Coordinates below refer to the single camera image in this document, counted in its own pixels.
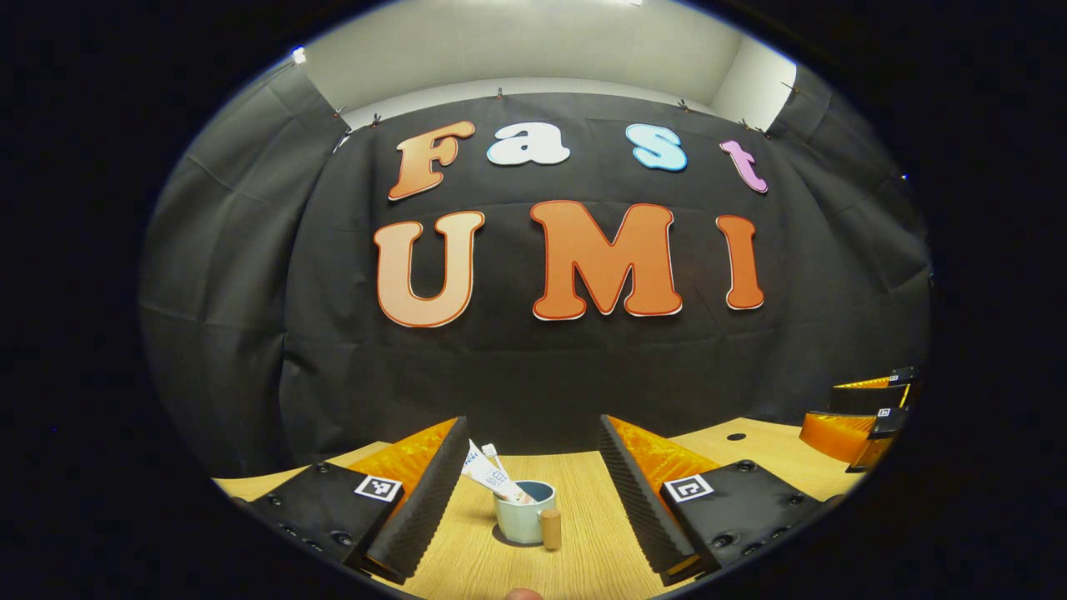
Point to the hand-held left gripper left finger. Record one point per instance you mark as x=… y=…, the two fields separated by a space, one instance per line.
x=425 y=508

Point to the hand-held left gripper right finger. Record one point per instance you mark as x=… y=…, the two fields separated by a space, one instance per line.
x=638 y=508

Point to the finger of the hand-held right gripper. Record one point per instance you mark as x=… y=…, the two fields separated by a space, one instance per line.
x=838 y=433
x=867 y=396

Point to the white toothpaste tube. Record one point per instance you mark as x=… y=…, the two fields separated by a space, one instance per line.
x=488 y=475

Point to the dark round coaster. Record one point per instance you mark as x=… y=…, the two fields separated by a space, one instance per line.
x=498 y=534

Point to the white toothbrush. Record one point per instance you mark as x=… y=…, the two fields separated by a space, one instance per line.
x=493 y=454

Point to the light blue cup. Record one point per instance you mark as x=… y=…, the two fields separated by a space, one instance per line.
x=517 y=521

